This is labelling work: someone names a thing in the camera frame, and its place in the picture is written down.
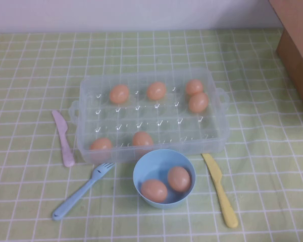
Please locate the brown egg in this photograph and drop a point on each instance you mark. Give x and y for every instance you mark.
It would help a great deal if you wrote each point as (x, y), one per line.
(142, 138)
(194, 86)
(156, 90)
(198, 103)
(101, 144)
(179, 179)
(154, 190)
(119, 93)

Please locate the yellow plastic knife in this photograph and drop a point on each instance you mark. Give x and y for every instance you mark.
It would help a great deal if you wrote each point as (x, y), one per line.
(222, 194)

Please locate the light blue plastic fork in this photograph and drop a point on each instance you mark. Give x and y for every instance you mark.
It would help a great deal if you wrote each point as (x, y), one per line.
(75, 196)

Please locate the light blue bowl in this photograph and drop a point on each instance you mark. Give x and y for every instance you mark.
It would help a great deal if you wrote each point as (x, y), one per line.
(164, 158)

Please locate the brown cardboard box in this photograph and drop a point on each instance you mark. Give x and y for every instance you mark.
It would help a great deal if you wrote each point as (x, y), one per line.
(298, 65)

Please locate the green checked tablecloth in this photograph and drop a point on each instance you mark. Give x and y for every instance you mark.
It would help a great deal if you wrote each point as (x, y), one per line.
(27, 63)

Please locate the pink plastic knife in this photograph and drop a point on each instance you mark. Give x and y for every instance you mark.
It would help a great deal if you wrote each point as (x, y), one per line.
(65, 148)

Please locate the transparent plastic egg box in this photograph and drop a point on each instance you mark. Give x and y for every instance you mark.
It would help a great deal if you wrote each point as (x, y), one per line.
(166, 131)

